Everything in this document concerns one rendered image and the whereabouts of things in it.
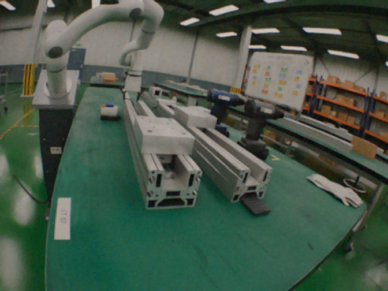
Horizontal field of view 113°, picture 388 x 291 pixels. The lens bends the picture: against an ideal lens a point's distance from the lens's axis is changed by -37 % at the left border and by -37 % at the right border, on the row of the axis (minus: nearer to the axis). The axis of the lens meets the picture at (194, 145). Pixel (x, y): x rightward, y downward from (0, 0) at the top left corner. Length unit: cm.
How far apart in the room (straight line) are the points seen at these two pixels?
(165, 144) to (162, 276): 25
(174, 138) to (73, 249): 28
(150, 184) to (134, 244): 11
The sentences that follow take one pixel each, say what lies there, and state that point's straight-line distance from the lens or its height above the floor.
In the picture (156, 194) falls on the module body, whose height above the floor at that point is 81.
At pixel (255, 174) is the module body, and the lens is 50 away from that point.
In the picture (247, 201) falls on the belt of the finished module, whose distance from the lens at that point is 47.
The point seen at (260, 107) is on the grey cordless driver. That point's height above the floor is 98.
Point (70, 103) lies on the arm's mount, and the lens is 122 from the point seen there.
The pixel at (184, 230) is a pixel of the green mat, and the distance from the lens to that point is 36.
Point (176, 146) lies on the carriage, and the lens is 42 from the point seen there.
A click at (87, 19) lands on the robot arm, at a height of 124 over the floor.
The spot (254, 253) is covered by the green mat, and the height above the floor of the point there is 78.
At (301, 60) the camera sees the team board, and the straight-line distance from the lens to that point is 376.
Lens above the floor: 102
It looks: 18 degrees down
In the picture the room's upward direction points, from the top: 12 degrees clockwise
